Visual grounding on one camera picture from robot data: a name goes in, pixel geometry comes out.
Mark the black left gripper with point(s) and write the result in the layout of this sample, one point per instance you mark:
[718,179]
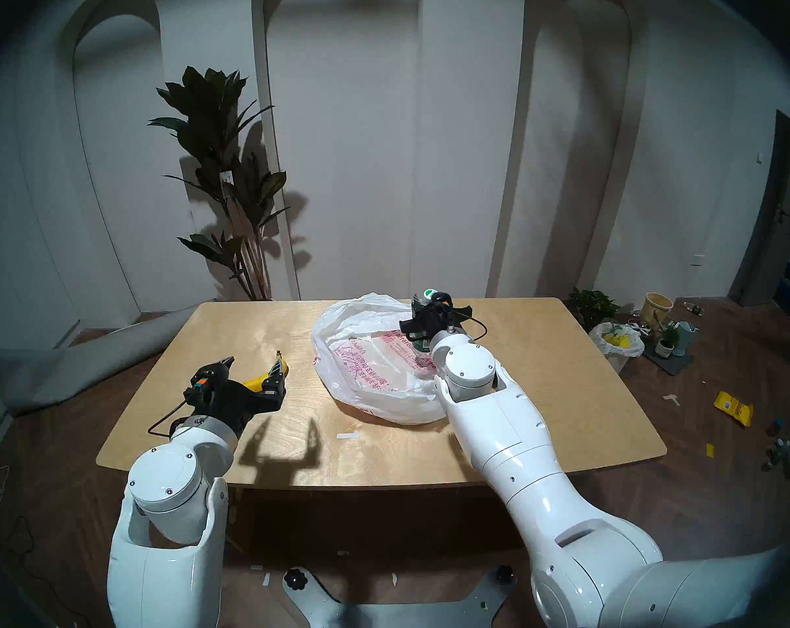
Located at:
[238,401]

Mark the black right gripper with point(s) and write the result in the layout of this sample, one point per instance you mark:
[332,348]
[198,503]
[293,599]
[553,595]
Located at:
[437,319]

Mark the yellow banana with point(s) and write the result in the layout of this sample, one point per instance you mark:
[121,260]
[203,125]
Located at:
[256,382]

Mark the green-label water bottle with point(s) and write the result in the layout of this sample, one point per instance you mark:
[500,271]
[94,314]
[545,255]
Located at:
[428,295]

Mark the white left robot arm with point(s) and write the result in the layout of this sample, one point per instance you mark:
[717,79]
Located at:
[166,502]

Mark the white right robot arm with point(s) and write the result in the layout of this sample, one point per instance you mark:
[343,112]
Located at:
[519,450]

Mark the white red-printed plastic bag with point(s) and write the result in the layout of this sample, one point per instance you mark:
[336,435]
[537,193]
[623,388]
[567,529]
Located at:
[362,371]

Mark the white trash bag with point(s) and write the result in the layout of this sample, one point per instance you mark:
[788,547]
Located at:
[620,348]

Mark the light wooden table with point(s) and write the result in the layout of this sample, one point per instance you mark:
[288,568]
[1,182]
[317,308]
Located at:
[343,456]

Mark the rolled grey mat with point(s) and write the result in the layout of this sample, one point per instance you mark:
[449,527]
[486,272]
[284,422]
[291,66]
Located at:
[74,365]

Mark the small bushy green plant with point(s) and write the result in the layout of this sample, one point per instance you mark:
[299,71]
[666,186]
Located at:
[591,305]

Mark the black star knob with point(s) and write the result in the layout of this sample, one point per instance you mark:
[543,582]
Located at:
[295,579]
[504,574]

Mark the beige plant pot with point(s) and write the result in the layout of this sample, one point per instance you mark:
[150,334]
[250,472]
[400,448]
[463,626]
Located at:
[656,309]

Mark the tall dark-leaf potted plant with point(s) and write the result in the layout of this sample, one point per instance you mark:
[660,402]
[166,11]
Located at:
[212,129]

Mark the small plant in white pot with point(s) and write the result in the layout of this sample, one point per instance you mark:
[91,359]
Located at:
[665,345]

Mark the dark floor tray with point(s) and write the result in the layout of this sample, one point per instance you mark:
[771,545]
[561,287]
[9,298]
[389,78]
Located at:
[669,365]

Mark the teal watering jug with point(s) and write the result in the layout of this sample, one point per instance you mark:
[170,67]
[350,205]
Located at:
[685,337]

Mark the small bottle lying down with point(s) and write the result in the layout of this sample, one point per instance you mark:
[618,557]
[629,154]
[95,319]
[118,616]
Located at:
[693,308]

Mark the yellow snack package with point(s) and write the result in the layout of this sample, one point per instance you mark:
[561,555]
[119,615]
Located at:
[734,407]

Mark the grey open door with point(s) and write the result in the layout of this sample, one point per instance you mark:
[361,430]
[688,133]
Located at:
[771,227]

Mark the small dark bottle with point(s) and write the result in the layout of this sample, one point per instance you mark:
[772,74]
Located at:
[772,460]
[775,427]

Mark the grey metal base plate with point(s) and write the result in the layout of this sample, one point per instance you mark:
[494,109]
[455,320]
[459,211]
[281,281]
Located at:
[395,613]

